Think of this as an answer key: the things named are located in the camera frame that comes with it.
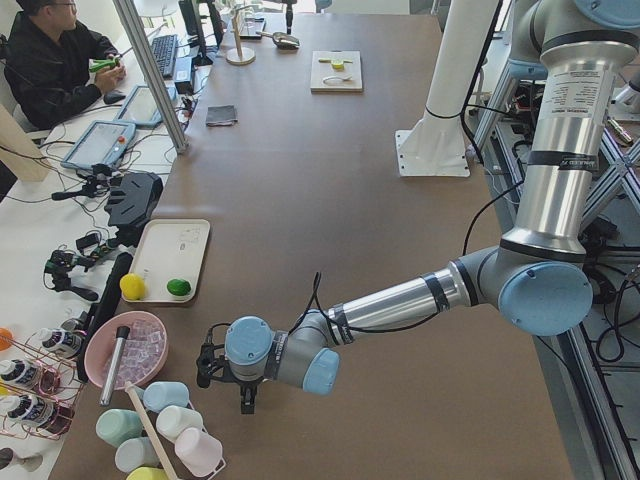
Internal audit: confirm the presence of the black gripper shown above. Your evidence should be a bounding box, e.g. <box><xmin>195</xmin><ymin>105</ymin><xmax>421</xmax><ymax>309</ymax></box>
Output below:
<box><xmin>233</xmin><ymin>376</ymin><xmax>264</xmax><ymax>414</ymax></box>
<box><xmin>285</xmin><ymin>9</ymin><xmax>293</xmax><ymax>34</ymax></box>

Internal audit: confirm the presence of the white ceramic spoon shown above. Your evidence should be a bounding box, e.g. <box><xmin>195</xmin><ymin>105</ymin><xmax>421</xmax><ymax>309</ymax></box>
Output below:
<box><xmin>322</xmin><ymin>75</ymin><xmax>353</xmax><ymax>85</ymax></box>

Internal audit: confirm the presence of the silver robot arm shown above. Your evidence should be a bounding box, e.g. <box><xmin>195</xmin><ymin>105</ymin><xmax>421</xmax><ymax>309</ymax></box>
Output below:
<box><xmin>282</xmin><ymin>0</ymin><xmax>297</xmax><ymax>35</ymax></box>
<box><xmin>224</xmin><ymin>1</ymin><xmax>639</xmax><ymax>414</ymax></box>

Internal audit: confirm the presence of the pink bowl with ice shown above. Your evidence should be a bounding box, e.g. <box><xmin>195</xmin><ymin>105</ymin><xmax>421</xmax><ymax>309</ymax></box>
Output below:
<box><xmin>84</xmin><ymin>311</ymin><xmax>169</xmax><ymax>390</ymax></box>

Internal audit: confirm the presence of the steel scoop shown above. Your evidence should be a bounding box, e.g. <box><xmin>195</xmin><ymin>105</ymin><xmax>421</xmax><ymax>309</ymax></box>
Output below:
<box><xmin>258</xmin><ymin>31</ymin><xmax>300</xmax><ymax>50</ymax></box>

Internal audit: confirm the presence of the bamboo cutting board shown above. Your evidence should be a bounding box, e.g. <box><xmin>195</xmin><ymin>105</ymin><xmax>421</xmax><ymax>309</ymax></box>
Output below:
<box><xmin>310</xmin><ymin>50</ymin><xmax>364</xmax><ymax>93</ymax></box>

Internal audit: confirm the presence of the yellow plastic knife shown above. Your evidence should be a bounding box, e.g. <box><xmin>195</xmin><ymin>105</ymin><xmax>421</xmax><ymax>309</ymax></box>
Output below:
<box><xmin>318</xmin><ymin>58</ymin><xmax>352</xmax><ymax>69</ymax></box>

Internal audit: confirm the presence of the wooden cup tree stand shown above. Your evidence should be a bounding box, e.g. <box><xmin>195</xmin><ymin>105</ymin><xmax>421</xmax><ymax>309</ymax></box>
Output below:
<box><xmin>226</xmin><ymin>5</ymin><xmax>256</xmax><ymax>66</ymax></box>

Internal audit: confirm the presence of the pink cup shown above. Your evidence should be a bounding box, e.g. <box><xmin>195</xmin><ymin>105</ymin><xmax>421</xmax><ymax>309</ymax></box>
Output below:
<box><xmin>174</xmin><ymin>427</ymin><xmax>226</xmax><ymax>478</ymax></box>

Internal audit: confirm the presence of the white cup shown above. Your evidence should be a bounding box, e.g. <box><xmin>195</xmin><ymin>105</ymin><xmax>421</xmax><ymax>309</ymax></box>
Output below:
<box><xmin>156</xmin><ymin>405</ymin><xmax>204</xmax><ymax>443</ymax></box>

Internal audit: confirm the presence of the black monitor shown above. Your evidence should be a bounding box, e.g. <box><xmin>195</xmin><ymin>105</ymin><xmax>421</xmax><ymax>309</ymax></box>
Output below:
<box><xmin>178</xmin><ymin>0</ymin><xmax>224</xmax><ymax>66</ymax></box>

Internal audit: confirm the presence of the light blue cup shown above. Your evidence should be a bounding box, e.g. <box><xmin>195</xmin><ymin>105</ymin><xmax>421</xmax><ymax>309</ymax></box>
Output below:
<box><xmin>143</xmin><ymin>381</ymin><xmax>190</xmax><ymax>413</ymax></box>

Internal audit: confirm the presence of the grey folded cloth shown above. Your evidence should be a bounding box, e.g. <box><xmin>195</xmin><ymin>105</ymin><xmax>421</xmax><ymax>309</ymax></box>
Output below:
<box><xmin>205</xmin><ymin>105</ymin><xmax>238</xmax><ymax>127</ymax></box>

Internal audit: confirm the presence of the wooden rack stick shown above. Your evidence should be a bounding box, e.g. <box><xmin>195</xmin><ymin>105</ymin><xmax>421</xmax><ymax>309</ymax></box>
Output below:
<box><xmin>124</xmin><ymin>382</ymin><xmax>178</xmax><ymax>480</ymax></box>

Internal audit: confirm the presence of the yellow cup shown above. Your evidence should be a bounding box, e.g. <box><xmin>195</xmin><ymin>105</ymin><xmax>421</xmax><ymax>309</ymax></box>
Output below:
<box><xmin>126</xmin><ymin>466</ymin><xmax>168</xmax><ymax>480</ymax></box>

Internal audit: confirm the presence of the pale blue cup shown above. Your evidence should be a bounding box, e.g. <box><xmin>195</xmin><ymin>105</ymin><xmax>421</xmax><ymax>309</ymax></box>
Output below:
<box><xmin>115</xmin><ymin>437</ymin><xmax>160</xmax><ymax>473</ymax></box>

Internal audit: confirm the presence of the black keyboard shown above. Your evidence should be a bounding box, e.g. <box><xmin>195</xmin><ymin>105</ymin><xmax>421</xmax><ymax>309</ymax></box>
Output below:
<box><xmin>150</xmin><ymin>34</ymin><xmax>179</xmax><ymax>78</ymax></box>

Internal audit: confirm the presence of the green lime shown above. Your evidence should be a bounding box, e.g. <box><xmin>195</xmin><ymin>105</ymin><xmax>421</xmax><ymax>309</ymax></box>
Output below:
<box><xmin>166</xmin><ymin>278</ymin><xmax>192</xmax><ymax>297</ymax></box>

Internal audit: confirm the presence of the mint green cup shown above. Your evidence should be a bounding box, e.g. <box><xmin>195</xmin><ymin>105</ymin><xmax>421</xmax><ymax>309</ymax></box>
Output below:
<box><xmin>95</xmin><ymin>409</ymin><xmax>143</xmax><ymax>448</ymax></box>

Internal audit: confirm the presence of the steel muddler rod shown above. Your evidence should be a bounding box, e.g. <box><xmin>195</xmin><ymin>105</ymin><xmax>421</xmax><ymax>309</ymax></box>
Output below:
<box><xmin>99</xmin><ymin>326</ymin><xmax>130</xmax><ymax>407</ymax></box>

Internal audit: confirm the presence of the yellow lemon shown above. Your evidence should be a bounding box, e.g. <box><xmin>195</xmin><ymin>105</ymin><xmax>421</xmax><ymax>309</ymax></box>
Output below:
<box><xmin>119</xmin><ymin>273</ymin><xmax>146</xmax><ymax>301</ymax></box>

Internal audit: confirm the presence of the cream serving tray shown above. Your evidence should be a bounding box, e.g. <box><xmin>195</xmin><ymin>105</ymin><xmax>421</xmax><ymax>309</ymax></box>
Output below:
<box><xmin>121</xmin><ymin>219</ymin><xmax>211</xmax><ymax>304</ymax></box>

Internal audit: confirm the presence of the blue teach pendant far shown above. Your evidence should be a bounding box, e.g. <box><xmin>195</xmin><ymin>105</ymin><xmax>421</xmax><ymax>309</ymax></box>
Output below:
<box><xmin>114</xmin><ymin>85</ymin><xmax>162</xmax><ymax>129</ymax></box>

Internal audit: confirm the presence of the blue teach pendant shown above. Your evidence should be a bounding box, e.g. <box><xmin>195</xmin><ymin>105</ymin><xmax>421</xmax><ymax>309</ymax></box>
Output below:
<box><xmin>61</xmin><ymin>121</ymin><xmax>136</xmax><ymax>172</ymax></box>
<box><xmin>114</xmin><ymin>85</ymin><xmax>162</xmax><ymax>129</ymax></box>

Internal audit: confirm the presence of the blue teach pendant near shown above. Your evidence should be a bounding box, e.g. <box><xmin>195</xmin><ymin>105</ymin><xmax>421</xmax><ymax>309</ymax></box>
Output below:
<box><xmin>61</xmin><ymin>121</ymin><xmax>136</xmax><ymax>172</ymax></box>

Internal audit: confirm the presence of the black stand device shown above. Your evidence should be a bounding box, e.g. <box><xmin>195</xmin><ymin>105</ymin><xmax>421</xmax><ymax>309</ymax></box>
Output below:
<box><xmin>104</xmin><ymin>172</ymin><xmax>163</xmax><ymax>249</ymax></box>

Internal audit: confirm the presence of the seated person in black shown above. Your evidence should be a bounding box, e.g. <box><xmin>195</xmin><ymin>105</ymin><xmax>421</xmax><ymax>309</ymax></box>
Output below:
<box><xmin>5</xmin><ymin>1</ymin><xmax>126</xmax><ymax>130</ymax></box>

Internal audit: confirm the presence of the aluminium frame post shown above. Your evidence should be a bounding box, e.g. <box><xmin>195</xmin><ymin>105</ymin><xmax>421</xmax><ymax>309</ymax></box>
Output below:
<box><xmin>113</xmin><ymin>0</ymin><xmax>188</xmax><ymax>154</ymax></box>

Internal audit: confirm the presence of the copper wire bottle rack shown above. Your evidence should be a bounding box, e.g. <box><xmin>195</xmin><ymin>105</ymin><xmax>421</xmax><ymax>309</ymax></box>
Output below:
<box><xmin>1</xmin><ymin>328</ymin><xmax>84</xmax><ymax>440</ymax></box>

